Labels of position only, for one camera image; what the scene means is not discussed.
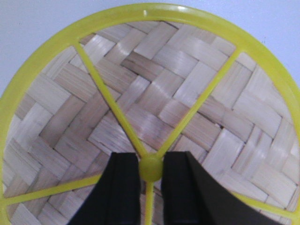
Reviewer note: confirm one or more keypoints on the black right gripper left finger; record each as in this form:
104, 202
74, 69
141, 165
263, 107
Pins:
115, 199

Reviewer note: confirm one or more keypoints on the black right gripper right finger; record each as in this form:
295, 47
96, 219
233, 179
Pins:
192, 197

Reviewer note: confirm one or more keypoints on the woven bamboo steamer lid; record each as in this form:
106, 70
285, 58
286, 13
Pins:
148, 79

